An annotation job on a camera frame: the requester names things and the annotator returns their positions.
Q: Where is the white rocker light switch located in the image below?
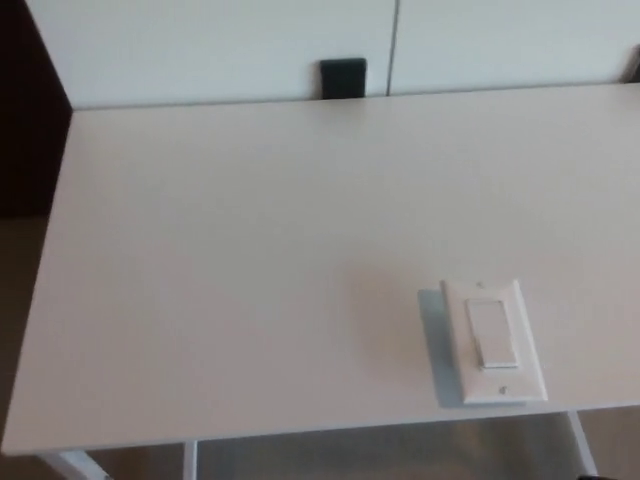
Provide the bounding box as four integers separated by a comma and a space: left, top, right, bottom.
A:
439, 278, 549, 406

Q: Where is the white cabinet front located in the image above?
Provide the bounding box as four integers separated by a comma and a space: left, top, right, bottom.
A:
22, 0, 640, 111

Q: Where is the dark brown side panel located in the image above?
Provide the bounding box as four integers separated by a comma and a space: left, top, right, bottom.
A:
0, 0, 75, 221

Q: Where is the white table leg frame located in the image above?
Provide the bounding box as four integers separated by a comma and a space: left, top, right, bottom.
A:
39, 439, 199, 480
566, 409, 600, 480

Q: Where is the light grey switch base plate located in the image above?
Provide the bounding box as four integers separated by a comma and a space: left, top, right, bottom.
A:
417, 288, 531, 409

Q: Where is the black rectangular cabinet handle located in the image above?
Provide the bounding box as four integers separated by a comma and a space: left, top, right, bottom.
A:
319, 58, 368, 100

